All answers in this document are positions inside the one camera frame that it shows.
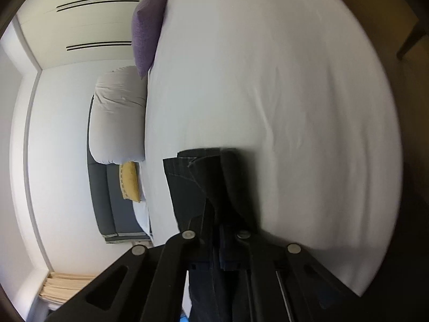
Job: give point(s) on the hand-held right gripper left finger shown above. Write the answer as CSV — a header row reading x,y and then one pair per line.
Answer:
x,y
167,261

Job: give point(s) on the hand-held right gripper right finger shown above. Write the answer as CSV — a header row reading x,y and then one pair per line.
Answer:
x,y
268,261

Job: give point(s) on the dark denim pants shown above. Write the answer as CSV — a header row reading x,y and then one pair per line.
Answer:
x,y
197,177

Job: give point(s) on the white pillow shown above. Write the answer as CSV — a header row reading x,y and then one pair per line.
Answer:
x,y
142,214

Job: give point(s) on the grey padded headboard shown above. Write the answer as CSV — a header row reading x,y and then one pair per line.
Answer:
x,y
107,204

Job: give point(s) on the yellow patterned pillow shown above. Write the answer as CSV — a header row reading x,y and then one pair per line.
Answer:
x,y
129,181

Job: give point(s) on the beige curtain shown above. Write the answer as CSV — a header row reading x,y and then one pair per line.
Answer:
x,y
63,286

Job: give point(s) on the folded white duvet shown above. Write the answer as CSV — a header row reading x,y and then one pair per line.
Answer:
x,y
117,117

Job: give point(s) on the bed with white sheet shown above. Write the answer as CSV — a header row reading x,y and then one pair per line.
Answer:
x,y
268,90

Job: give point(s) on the purple pillow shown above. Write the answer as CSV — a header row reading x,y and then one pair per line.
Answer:
x,y
145,30

